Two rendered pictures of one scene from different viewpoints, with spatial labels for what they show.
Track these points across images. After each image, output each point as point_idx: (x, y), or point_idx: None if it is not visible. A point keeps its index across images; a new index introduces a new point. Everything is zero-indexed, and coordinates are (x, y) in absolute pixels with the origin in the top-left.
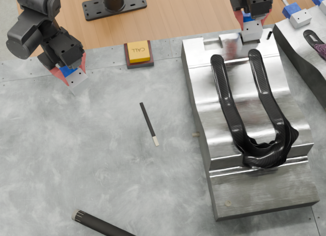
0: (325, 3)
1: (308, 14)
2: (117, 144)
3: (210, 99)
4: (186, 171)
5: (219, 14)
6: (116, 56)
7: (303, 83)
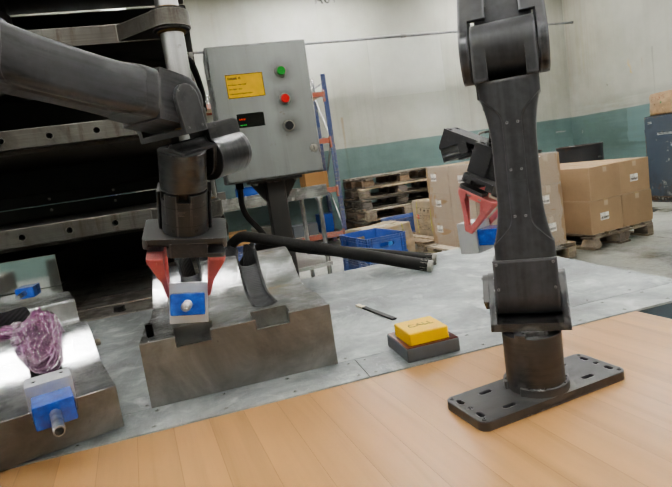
0: None
1: (29, 381)
2: (411, 297)
3: (279, 288)
4: None
5: (244, 433)
6: (468, 340)
7: None
